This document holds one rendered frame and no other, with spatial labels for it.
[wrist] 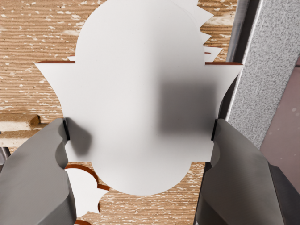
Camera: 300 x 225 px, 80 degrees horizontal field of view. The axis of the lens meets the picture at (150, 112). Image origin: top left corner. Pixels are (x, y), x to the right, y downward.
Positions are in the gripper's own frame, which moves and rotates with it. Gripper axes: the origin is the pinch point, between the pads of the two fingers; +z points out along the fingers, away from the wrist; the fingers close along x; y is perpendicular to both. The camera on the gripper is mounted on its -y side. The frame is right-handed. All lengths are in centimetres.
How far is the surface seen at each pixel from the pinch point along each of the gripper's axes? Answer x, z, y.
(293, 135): 118, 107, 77
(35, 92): -16.1, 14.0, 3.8
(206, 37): 7.3, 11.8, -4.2
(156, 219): 2.4, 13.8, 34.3
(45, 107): -15.2, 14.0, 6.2
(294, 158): 128, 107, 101
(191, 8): 5.2, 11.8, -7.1
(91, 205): -10.9, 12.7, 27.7
